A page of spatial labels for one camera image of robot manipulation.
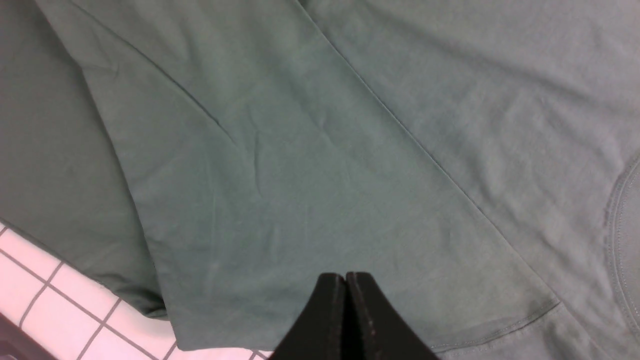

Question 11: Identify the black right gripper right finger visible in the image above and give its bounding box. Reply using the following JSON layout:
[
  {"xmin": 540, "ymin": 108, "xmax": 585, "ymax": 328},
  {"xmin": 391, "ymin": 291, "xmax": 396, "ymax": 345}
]
[{"xmin": 345, "ymin": 272, "xmax": 438, "ymax": 360}]

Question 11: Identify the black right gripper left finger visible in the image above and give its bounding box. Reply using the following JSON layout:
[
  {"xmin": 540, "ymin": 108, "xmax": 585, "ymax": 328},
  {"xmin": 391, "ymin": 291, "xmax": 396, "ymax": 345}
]
[{"xmin": 269, "ymin": 273, "xmax": 346, "ymax": 360}]

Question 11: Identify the green long-sleeve top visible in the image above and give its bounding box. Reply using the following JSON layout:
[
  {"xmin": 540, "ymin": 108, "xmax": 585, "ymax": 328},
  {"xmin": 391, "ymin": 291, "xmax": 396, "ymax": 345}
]
[{"xmin": 1, "ymin": 0, "xmax": 639, "ymax": 360}]

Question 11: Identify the white grid-patterned mat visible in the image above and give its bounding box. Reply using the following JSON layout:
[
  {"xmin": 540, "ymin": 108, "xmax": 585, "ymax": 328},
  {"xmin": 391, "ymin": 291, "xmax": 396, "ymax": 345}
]
[{"xmin": 0, "ymin": 225, "xmax": 270, "ymax": 360}]

